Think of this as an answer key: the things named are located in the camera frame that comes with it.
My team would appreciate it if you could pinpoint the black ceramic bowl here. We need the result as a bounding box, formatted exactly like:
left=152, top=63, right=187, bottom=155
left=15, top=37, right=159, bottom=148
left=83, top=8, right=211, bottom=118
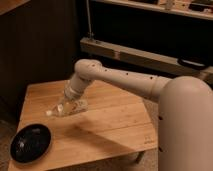
left=10, top=123, right=51, bottom=163

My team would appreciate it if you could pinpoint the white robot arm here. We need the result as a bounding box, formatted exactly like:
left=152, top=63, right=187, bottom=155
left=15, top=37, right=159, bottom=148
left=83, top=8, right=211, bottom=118
left=64, top=59, right=213, bottom=171

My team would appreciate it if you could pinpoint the metal pole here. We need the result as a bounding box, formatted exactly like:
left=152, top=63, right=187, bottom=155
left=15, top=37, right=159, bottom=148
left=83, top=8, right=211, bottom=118
left=86, top=0, right=94, bottom=40

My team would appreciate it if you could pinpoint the wooden table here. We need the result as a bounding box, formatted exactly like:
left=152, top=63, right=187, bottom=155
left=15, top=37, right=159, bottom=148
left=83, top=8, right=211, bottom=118
left=8, top=81, right=157, bottom=171

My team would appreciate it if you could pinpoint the clear plastic bottle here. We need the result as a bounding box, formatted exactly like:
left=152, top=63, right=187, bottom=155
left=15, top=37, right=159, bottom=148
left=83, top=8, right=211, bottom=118
left=46, top=99, right=88, bottom=117

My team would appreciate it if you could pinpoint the black handle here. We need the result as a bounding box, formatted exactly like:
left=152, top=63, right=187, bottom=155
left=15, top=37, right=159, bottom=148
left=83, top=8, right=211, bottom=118
left=177, top=58, right=209, bottom=70

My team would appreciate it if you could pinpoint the upper wooden shelf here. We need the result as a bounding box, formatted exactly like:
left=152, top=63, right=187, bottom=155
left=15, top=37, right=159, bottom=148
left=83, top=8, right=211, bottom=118
left=93, top=0, right=213, bottom=21

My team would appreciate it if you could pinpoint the wooden shelf rail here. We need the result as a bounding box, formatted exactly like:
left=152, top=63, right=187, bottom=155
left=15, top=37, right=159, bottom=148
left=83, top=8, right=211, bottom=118
left=80, top=37, right=213, bottom=84

